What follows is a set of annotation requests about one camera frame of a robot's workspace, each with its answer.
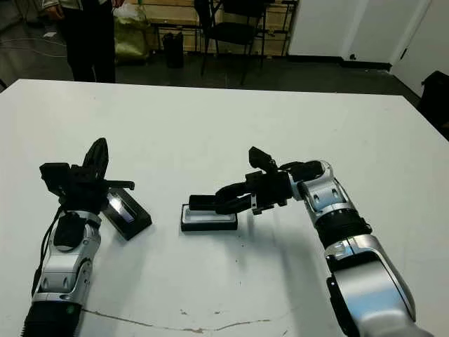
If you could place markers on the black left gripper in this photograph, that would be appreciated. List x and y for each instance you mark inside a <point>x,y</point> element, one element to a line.
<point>84,193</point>

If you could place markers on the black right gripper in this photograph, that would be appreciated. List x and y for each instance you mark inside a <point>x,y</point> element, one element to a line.
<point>270,191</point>

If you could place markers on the black camera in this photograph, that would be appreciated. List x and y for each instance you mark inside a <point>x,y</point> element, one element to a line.
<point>201,203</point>

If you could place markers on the black box lid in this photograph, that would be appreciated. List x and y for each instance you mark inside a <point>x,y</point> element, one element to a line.
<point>135,219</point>

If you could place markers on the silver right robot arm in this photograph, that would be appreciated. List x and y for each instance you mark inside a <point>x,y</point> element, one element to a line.
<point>361,259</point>

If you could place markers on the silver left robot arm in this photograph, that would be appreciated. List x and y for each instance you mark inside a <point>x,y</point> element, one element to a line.
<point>66,267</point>

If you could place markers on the black box base white insert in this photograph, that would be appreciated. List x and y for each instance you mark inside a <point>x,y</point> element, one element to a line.
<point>210,223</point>

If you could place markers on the person in beige jacket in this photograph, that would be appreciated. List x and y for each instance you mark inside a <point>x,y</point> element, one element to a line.
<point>91,42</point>

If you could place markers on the green sack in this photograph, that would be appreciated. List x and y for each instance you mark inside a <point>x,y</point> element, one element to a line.
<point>131,42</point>

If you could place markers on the small black bin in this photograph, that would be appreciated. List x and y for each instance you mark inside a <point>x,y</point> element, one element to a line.
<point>173,51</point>

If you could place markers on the white plastic bag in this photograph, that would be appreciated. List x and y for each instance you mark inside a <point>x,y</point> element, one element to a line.
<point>128,11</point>

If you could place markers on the black mesh office chair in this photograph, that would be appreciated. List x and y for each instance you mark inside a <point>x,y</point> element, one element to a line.
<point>235,31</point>

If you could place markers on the white door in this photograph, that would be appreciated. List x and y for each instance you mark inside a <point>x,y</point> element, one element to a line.
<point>424,42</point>

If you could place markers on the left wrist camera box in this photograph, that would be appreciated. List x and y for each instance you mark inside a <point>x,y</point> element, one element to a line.
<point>54,175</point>

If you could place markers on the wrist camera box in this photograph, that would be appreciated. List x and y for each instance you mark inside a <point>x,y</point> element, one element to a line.
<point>54,175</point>
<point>261,158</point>

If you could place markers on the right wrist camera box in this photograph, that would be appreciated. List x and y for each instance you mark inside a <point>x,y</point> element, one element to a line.
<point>261,158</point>

